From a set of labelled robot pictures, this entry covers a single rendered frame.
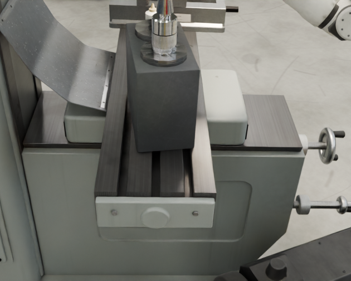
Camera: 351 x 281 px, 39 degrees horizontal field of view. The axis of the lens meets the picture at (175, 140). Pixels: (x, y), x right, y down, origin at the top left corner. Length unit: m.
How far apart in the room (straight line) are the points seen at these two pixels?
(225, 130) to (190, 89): 0.41
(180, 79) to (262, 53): 2.66
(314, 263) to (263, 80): 2.03
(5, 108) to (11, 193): 0.27
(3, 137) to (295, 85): 2.23
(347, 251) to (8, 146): 0.93
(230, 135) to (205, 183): 0.42
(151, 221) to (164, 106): 0.22
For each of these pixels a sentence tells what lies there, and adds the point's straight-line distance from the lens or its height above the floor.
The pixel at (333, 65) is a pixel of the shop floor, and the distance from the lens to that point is 3.55.
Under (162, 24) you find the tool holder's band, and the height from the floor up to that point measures 1.21.
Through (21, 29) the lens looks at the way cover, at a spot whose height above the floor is 1.05.
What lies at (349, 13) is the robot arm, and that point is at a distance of 1.18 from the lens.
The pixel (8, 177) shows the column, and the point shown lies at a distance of 1.42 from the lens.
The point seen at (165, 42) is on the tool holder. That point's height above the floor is 1.18.
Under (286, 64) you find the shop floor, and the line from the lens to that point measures 3.45.
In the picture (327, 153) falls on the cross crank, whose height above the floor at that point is 0.66.
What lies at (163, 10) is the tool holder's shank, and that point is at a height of 1.24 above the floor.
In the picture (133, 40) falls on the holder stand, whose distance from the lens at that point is 1.02.
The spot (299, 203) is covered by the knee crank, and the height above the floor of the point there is 0.55.
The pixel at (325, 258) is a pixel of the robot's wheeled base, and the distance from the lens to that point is 1.36.
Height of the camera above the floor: 1.58
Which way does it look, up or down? 37 degrees down
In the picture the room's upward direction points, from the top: 3 degrees clockwise
